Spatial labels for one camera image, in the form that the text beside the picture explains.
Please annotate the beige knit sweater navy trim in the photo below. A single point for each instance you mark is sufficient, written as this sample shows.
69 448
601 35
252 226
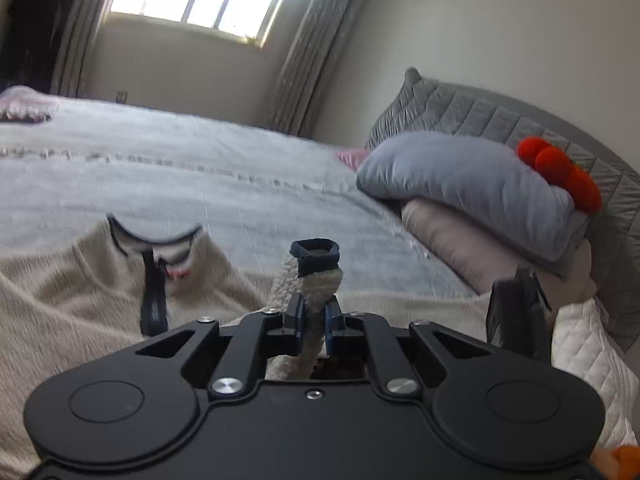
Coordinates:
65 310

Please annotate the bed with grey bedspread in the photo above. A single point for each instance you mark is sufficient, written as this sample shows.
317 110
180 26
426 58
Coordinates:
200 175

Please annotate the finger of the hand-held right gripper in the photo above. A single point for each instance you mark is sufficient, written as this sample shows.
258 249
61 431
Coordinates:
507 315

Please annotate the pink and white cloth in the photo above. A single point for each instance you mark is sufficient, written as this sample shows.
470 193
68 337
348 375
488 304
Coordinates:
25 102

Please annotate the grey pillow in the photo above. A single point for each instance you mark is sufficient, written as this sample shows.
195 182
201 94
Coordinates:
475 185

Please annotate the grey curtain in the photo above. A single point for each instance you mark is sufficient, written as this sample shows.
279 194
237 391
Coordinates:
315 50
82 25

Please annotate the orange plush toy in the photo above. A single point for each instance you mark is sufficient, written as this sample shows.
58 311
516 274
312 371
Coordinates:
622 462

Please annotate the beige pillow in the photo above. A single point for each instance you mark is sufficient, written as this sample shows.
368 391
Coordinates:
460 245

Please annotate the grey quilted headboard cushion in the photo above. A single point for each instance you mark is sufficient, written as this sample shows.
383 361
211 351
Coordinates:
480 110

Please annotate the white quilted blanket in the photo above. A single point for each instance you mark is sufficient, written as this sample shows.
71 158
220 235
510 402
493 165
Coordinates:
595 355

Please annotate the dark furniture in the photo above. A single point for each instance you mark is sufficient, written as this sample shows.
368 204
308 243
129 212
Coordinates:
30 30

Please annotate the red pompom plush toy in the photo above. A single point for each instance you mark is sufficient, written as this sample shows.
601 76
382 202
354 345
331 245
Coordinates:
560 170

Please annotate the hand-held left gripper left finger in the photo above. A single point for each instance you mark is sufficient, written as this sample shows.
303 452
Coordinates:
298 317

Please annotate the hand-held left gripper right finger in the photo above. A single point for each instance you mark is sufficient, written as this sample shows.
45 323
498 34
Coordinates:
329 325

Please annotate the wall socket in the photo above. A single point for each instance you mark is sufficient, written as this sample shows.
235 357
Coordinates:
121 96

